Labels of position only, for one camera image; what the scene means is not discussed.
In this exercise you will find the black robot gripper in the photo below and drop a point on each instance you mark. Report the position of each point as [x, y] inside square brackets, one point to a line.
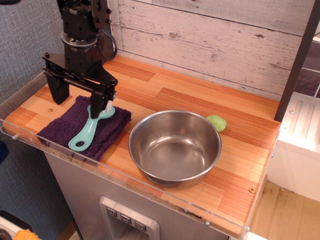
[81, 67]

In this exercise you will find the teal brush with white bristles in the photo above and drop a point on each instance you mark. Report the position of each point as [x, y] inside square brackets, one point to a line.
[85, 137]

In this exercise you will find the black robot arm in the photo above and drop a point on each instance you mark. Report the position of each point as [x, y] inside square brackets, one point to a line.
[88, 44]

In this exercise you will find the purple folded towel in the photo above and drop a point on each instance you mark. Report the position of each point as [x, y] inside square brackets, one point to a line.
[64, 128]

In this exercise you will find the clear acrylic front guard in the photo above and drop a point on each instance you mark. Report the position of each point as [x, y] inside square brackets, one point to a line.
[222, 199]

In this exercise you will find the stainless steel bowl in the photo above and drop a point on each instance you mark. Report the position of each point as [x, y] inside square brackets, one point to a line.
[175, 148]

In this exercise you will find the grey toy fridge cabinet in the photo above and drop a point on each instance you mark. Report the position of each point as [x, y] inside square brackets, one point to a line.
[82, 188]

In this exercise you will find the silver dispenser panel with buttons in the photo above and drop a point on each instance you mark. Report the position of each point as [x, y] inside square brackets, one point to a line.
[124, 223]

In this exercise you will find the green toy vegetable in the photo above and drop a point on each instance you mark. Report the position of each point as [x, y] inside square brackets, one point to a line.
[218, 122]

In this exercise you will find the orange object bottom left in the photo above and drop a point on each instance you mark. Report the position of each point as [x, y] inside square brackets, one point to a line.
[25, 234]

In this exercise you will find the white toy sink unit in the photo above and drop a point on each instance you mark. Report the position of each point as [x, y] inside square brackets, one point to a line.
[295, 160]

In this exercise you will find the dark grey left post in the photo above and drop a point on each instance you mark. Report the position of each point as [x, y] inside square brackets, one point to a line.
[109, 46]

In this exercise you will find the dark grey post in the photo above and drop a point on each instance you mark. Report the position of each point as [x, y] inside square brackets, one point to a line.
[299, 61]
[109, 46]

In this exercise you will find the dark grey right post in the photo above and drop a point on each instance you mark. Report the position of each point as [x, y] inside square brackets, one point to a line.
[299, 61]

